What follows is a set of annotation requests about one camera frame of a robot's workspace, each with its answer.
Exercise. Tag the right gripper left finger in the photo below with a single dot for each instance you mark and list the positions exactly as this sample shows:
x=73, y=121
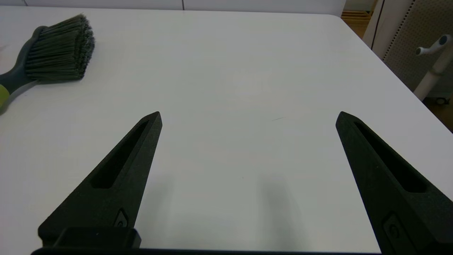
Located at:
x=124, y=177

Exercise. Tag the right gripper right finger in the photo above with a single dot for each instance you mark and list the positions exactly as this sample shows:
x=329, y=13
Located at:
x=389, y=198

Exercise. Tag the white side table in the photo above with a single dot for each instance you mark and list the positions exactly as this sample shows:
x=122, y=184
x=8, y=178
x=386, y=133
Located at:
x=433, y=76

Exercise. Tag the grey perforated partition panel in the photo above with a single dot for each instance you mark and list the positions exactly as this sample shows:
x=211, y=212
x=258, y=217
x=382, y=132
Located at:
x=414, y=32

